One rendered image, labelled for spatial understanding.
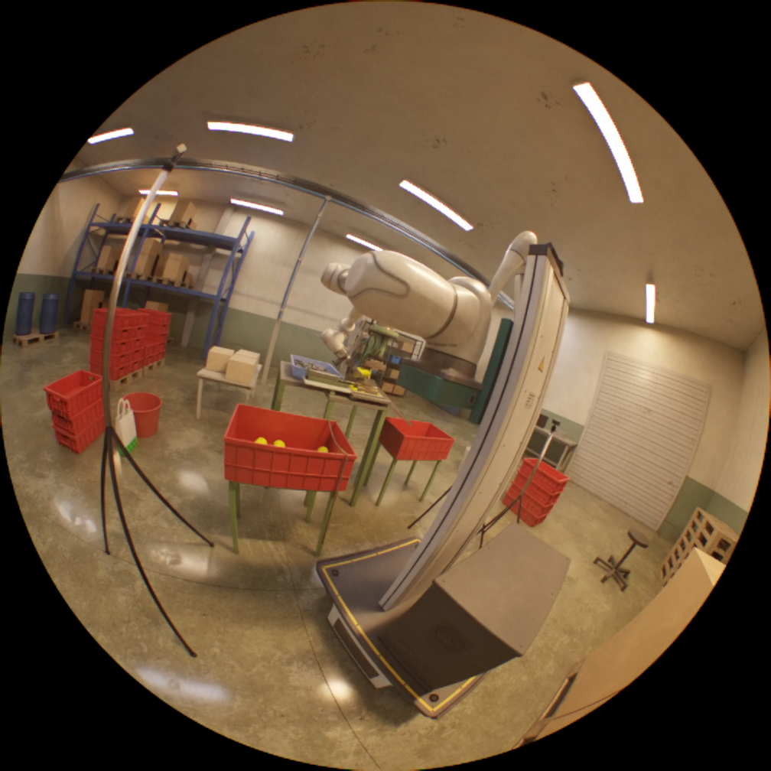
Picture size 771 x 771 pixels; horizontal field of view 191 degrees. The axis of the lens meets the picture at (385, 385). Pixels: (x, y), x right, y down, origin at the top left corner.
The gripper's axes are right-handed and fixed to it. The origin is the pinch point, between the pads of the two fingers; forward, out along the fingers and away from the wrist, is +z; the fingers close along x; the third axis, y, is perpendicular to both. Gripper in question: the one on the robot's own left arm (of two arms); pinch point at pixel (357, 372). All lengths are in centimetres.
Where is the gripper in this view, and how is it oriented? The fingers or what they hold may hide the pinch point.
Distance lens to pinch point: 166.5
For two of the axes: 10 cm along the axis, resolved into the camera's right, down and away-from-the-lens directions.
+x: -4.3, -2.7, 8.6
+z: 5.4, 6.9, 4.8
